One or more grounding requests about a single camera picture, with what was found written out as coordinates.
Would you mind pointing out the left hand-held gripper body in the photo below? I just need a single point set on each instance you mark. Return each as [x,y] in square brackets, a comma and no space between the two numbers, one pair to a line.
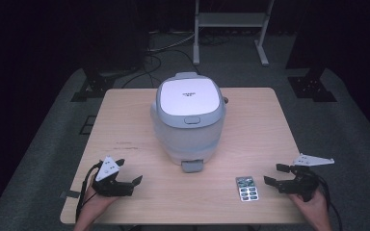
[112,187]

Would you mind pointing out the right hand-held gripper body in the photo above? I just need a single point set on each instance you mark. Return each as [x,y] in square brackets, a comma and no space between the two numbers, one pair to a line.
[302,184]

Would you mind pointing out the silver pill blister pack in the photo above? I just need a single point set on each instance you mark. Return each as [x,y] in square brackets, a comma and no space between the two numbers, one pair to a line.
[247,189]

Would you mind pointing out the white rice cooker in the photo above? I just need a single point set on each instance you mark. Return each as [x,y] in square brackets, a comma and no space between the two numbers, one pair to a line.
[189,141]

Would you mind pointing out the person's left hand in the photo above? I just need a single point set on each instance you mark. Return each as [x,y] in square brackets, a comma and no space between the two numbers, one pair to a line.
[96,200]

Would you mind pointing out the person's right hand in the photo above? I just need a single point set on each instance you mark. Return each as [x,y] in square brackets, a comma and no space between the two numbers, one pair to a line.
[316,207]

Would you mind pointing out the grey tape strip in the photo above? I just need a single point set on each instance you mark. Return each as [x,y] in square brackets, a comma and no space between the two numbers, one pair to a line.
[70,194]

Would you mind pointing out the dark floor socket plate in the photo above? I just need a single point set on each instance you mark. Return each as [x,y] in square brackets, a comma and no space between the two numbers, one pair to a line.
[87,125]

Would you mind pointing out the black stand base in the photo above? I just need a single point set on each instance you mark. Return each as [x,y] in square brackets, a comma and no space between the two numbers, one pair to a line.
[96,85]
[311,86]

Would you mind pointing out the white metal stand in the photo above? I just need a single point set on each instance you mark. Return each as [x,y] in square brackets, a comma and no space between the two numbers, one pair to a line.
[229,19]

